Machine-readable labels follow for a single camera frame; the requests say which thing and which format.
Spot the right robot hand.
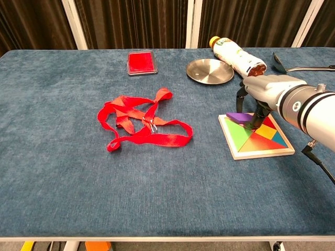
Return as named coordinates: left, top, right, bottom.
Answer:
left=235, top=74, right=307, bottom=131

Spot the purple parallelogram puzzle piece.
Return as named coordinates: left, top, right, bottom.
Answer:
left=226, top=112, right=253, bottom=125

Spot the red triangle tangram piece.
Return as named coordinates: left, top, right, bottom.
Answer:
left=261, top=114, right=277, bottom=130

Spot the yellow square tangram piece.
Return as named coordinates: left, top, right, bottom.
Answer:
left=253, top=124, right=277, bottom=141

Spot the cyan triangle tangram piece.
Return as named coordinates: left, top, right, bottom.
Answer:
left=271, top=130, right=286, bottom=146

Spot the green triangle tangram piece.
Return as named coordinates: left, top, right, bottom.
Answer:
left=225, top=119, right=254, bottom=153

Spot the red wooden tangram triangle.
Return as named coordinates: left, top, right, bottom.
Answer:
left=238, top=132, right=289, bottom=154

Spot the white wooden tangram tray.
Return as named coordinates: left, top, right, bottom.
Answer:
left=218, top=111, right=296, bottom=161

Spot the metal ladle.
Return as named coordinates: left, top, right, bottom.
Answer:
left=271, top=52, right=335, bottom=75

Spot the white labelled drink bottle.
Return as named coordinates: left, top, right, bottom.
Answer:
left=208, top=36, right=268, bottom=79

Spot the round steel plate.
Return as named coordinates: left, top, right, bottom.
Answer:
left=185, top=58, right=235, bottom=85

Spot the dark brown curtain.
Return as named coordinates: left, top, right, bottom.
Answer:
left=0, top=0, right=78, bottom=57
left=198, top=0, right=313, bottom=49
left=303, top=0, right=335, bottom=48
left=74, top=0, right=189, bottom=50

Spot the red ink pad box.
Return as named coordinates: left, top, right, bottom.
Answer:
left=127, top=50, right=159, bottom=77

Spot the blue table cloth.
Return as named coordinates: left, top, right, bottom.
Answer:
left=0, top=47, right=335, bottom=238

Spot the orange object under table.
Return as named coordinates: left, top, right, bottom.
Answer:
left=84, top=241, right=112, bottom=251

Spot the white table leg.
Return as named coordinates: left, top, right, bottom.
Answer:
left=63, top=241, right=80, bottom=251

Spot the white partition post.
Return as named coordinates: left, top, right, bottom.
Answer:
left=185, top=0, right=203, bottom=49
left=291, top=0, right=328, bottom=48
left=61, top=0, right=88, bottom=50

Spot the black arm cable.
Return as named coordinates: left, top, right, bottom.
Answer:
left=300, top=139, right=335, bottom=185

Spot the metal strap clip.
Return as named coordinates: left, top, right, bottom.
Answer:
left=142, top=117, right=158, bottom=133

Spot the red fabric strap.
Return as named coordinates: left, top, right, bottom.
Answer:
left=97, top=87, right=194, bottom=153

